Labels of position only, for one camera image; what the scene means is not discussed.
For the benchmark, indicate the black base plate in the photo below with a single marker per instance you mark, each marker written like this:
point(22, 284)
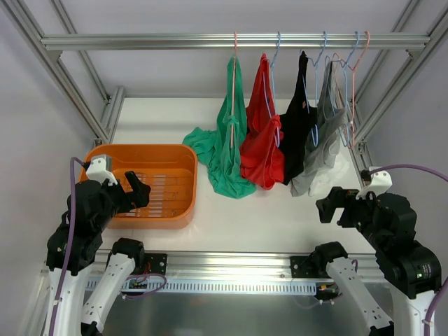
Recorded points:
point(301, 267)
point(155, 263)

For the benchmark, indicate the aluminium front rail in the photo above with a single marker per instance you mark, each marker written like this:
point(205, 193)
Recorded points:
point(228, 266)

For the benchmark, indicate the blue wire hanger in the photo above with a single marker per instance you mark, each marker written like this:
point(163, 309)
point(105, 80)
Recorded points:
point(273, 87)

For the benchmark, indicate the grey tank top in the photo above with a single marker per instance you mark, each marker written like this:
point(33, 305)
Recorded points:
point(330, 120)

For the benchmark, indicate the pink wire hanger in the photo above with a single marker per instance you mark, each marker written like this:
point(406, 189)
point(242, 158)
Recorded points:
point(232, 139)

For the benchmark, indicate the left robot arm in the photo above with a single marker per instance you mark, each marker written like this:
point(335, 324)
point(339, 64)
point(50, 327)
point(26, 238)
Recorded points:
point(72, 249)

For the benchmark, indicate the white slotted cable duct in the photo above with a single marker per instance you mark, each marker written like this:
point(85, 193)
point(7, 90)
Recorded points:
point(208, 286)

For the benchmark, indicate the aluminium hanging rail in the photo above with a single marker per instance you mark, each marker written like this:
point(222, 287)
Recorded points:
point(177, 41)

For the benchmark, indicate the red tank top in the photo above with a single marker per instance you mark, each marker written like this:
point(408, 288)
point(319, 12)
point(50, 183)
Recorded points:
point(262, 162)

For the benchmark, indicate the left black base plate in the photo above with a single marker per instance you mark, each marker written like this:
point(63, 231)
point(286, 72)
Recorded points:
point(155, 263)

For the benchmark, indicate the black tank top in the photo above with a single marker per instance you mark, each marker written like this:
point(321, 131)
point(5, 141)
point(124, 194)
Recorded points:
point(296, 124)

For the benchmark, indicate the pink hanger far right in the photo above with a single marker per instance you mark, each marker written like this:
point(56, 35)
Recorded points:
point(353, 70)

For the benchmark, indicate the blue hanger under black top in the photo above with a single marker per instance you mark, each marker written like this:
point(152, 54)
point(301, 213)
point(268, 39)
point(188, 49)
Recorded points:
point(315, 64)

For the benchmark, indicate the green tank top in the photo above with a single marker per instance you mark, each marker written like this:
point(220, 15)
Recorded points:
point(212, 147)

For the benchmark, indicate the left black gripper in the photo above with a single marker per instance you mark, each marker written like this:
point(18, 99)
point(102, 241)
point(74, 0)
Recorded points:
point(123, 195)

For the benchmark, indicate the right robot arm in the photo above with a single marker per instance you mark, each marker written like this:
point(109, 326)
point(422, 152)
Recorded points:
point(387, 222)

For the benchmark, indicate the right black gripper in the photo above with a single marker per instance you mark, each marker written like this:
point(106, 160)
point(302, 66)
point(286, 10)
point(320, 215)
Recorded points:
point(344, 208)

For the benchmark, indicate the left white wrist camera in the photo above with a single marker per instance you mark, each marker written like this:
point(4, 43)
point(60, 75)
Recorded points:
point(99, 170)

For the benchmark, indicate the orange plastic basket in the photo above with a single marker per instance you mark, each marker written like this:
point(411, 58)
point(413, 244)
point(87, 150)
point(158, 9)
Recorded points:
point(171, 172)

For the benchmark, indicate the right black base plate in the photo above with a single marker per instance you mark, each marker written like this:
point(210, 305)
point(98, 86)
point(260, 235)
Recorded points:
point(301, 267)

